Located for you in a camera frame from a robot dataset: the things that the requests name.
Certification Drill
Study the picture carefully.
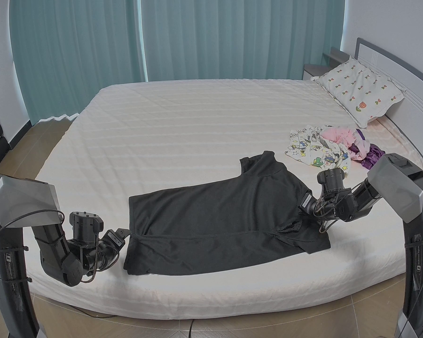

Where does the blue-green curtain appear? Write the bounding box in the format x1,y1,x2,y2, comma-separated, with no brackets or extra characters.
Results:
9,0,149,127
140,0,349,83

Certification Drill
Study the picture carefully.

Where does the white printed garment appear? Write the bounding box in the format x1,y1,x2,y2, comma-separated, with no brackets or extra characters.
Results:
286,125,351,171

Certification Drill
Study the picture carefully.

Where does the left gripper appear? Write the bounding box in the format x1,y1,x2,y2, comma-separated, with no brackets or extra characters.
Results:
100,230,125,257

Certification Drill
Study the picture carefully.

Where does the pink garment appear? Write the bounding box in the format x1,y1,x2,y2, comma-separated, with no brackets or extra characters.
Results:
320,126,371,162

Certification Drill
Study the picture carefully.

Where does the white printed pillow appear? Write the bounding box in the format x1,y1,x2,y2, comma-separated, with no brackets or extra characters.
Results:
312,58,406,129

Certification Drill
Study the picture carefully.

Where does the grey bedside table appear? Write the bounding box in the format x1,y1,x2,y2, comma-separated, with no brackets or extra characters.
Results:
303,47,351,81

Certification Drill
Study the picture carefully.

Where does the black T-shirt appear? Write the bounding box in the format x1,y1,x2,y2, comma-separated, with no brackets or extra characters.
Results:
123,150,331,277

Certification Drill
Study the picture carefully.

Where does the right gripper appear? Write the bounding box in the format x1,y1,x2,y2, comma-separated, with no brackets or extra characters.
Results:
298,192,322,219

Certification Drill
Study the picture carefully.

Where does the purple garment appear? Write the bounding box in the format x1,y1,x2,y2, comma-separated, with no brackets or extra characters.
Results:
349,129,386,170

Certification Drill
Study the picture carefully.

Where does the bed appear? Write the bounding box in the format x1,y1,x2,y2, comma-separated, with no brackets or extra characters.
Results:
32,37,423,321

